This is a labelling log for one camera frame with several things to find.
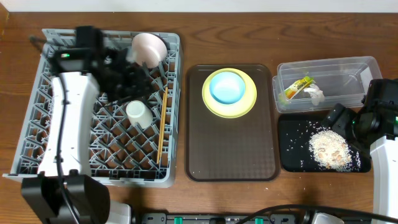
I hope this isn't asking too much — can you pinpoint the white bowl with food residue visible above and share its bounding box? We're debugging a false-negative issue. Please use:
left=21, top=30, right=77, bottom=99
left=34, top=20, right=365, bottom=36
left=131, top=33, right=167, bottom=68

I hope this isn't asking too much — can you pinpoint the pile of rice and scraps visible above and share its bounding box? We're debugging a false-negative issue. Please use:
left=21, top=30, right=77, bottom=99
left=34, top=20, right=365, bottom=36
left=308, top=130, right=361, bottom=172

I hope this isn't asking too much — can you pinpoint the white cup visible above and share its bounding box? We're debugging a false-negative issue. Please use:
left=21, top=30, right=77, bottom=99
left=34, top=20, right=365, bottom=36
left=126, top=100, right=153, bottom=129

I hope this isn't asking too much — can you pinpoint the black base rail with buttons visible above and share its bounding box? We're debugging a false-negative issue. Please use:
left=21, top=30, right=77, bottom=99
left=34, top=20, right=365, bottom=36
left=141, top=212, right=310, bottom=224

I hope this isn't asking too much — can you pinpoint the brown serving tray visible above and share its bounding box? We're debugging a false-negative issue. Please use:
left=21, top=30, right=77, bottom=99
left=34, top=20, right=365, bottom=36
left=185, top=65, right=280, bottom=182

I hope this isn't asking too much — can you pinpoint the yellow-green plate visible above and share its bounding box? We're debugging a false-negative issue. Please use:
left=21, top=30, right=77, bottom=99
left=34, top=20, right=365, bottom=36
left=201, top=68, right=257, bottom=119

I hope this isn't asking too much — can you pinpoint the white tissue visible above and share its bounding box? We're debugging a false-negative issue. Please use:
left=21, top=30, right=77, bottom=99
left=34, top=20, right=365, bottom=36
left=303, top=83, right=325, bottom=106

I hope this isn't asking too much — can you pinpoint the clear plastic container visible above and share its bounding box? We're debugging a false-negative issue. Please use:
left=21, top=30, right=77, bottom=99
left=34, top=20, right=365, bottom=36
left=272, top=56, right=382, bottom=113

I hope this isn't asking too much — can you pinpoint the yellow green snack wrapper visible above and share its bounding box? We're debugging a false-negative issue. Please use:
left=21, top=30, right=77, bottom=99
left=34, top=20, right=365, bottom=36
left=284, top=76, right=313, bottom=100

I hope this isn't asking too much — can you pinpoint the wooden chopstick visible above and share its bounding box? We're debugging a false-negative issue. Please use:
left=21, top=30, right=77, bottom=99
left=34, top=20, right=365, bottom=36
left=162, top=87, right=168, bottom=148
left=156, top=92, right=167, bottom=165

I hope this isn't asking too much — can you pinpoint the light blue saucer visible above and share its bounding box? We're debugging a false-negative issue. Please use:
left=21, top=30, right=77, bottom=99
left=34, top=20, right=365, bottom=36
left=210, top=72, right=246, bottom=105

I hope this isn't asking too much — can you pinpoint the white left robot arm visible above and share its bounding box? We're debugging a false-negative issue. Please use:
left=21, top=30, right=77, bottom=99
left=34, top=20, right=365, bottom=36
left=21, top=26, right=154, bottom=223

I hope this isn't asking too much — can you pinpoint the black plastic tray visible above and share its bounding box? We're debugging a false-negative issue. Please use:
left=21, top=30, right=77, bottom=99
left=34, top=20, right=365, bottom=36
left=277, top=113, right=371, bottom=173

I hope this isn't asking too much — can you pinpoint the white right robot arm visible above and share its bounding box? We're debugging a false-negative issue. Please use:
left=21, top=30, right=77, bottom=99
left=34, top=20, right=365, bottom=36
left=322, top=79, right=397, bottom=223

